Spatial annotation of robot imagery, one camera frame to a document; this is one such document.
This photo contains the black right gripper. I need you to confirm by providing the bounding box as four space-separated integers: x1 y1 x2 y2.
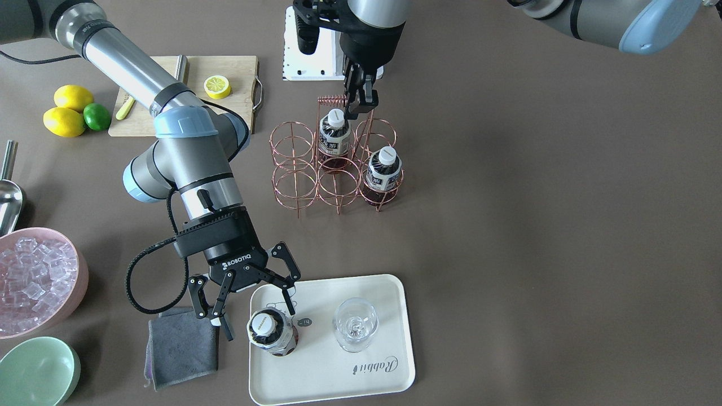
173 207 302 342

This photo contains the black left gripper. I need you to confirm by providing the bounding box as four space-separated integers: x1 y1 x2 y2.
344 56 378 121

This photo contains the tea bottle white cap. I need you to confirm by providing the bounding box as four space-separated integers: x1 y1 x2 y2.
246 307 299 356
318 108 351 171

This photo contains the copper wire bottle rack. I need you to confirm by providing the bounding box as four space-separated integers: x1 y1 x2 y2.
269 113 405 213

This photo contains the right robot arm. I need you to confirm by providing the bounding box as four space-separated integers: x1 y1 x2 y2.
2 1 300 340

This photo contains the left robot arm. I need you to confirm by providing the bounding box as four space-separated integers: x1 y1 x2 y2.
292 1 411 120

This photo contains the grey folded cloth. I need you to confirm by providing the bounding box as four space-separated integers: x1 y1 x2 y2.
144 307 218 391

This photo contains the cream rabbit tray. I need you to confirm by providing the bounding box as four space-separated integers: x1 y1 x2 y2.
248 274 416 405

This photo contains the clear wine glass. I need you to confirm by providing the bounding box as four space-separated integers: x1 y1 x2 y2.
332 297 379 353

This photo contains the bamboo cutting board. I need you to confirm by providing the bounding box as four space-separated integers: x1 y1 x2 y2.
108 55 262 137

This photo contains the half lemon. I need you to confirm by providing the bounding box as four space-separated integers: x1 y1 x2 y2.
203 74 232 100

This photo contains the steel muddler black tip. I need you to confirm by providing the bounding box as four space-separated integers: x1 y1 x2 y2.
174 55 188 84

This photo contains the pink bowl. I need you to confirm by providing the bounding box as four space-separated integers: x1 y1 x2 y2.
2 228 89 340

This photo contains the clear ice cubes pile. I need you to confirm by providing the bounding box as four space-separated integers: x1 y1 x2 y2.
1 236 79 337

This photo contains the yellow plastic knife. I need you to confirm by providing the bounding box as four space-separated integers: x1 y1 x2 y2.
115 95 136 121

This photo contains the green lime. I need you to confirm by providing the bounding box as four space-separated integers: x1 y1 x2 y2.
82 103 112 131

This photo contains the green bowl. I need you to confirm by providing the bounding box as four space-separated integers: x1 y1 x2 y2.
1 337 81 405

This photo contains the lower whole lemon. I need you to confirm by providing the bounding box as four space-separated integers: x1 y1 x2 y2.
43 107 86 137

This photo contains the whole lemon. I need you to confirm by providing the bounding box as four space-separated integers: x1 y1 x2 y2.
43 107 86 137
52 85 95 113

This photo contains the steel ice scoop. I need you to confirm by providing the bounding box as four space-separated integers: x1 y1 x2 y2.
1 140 25 236

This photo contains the upper whole lemon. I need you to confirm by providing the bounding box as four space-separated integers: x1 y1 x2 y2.
52 85 95 113

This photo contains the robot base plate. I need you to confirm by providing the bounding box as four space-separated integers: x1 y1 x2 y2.
282 7 385 81

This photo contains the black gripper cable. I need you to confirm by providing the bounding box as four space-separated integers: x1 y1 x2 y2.
124 189 190 315

